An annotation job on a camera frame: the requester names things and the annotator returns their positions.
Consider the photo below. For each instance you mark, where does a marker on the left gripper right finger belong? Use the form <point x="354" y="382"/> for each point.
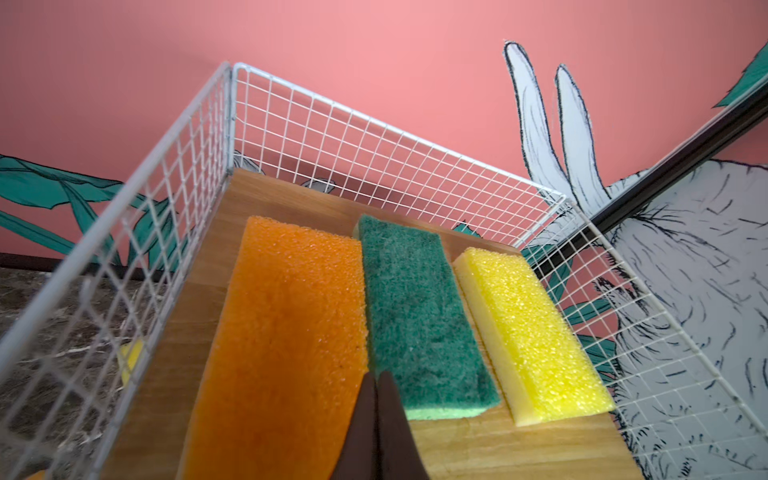
<point x="398" y="454"/>

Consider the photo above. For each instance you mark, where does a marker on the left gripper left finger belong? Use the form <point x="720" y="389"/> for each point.
<point x="358" y="458"/>

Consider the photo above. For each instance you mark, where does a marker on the green sponge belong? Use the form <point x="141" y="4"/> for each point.
<point x="418" y="329"/>

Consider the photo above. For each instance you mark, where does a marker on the orange sponge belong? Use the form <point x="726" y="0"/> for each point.
<point x="287" y="360"/>

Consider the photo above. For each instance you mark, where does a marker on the right black frame post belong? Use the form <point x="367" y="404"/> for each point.
<point x="741" y="116"/>

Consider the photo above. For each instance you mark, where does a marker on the yellow sponge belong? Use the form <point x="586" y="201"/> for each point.
<point x="541" y="367"/>
<point x="128" y="356"/>

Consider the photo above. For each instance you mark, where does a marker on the white wire three-tier shelf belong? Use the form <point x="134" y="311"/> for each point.
<point x="218" y="312"/>

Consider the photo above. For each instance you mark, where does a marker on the yellow sponge beside shelf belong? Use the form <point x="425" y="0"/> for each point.
<point x="128" y="356"/>

